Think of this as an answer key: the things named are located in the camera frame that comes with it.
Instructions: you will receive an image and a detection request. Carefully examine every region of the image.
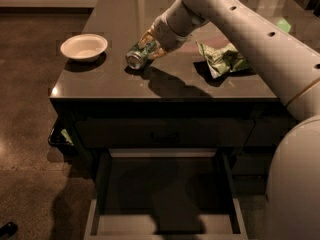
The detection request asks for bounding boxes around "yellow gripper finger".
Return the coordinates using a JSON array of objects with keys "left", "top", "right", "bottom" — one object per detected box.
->
[
  {"left": 148, "top": 48, "right": 167, "bottom": 60},
  {"left": 138, "top": 26, "right": 154, "bottom": 49}
]

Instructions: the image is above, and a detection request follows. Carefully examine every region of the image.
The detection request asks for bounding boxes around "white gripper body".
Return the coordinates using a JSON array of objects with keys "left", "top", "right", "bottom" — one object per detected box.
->
[{"left": 153, "top": 13, "right": 189, "bottom": 52}]

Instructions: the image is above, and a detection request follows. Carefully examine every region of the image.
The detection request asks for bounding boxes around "green soda can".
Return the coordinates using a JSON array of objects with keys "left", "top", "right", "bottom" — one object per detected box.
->
[{"left": 125, "top": 41, "right": 157, "bottom": 70}]

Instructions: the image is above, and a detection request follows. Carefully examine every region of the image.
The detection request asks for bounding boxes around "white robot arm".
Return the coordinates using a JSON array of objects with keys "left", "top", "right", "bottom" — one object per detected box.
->
[{"left": 139, "top": 0, "right": 320, "bottom": 240}]

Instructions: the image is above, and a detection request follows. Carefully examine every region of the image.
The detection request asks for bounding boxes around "dark kitchen counter cabinet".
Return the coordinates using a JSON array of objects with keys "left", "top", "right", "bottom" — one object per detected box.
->
[{"left": 50, "top": 0, "right": 296, "bottom": 182}]

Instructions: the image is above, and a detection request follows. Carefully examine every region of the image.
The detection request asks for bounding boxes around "closed top drawer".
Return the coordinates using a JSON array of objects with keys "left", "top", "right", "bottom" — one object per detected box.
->
[{"left": 75, "top": 118, "right": 255, "bottom": 148}]

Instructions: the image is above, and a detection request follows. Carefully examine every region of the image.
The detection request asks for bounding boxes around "open middle drawer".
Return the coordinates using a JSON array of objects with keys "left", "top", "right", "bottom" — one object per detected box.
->
[{"left": 83, "top": 148, "right": 248, "bottom": 240}]

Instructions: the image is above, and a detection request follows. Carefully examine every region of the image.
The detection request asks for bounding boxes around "green crumpled chip bag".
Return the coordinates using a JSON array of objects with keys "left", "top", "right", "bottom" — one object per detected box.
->
[{"left": 197, "top": 42, "right": 251, "bottom": 79}]

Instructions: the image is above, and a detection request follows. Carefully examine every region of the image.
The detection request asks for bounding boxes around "white paper bowl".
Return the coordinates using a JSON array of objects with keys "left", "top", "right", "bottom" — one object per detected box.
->
[{"left": 60, "top": 34, "right": 108, "bottom": 62}]

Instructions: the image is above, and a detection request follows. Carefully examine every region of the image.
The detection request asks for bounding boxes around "black bin beside cabinet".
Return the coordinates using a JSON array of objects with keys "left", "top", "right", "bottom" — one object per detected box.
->
[{"left": 48, "top": 118, "right": 77, "bottom": 156}]

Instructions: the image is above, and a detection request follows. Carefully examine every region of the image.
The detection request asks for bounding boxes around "black object on floor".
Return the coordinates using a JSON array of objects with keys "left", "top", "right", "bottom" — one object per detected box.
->
[{"left": 0, "top": 222, "right": 18, "bottom": 240}]

